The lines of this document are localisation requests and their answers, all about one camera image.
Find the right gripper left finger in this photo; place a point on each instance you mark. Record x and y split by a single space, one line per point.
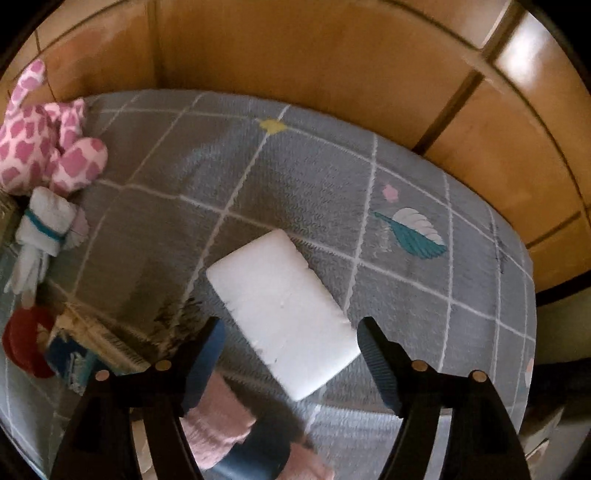
98 442

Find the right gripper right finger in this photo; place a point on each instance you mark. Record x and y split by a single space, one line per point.
482 442

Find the blue Tempo tissue pack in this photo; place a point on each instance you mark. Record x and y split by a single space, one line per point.
78 345

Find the red knitted hat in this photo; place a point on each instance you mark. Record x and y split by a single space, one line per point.
25 339

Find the white foam block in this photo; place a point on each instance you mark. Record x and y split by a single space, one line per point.
285 313

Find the white sock pair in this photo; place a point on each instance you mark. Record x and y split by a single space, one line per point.
49 225

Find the grey checked bed sheet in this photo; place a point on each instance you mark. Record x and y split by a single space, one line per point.
192 177

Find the pink spotted plush toy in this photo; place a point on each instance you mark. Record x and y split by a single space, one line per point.
43 144

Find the wooden wardrobe wall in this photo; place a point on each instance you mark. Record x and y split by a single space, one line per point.
483 89

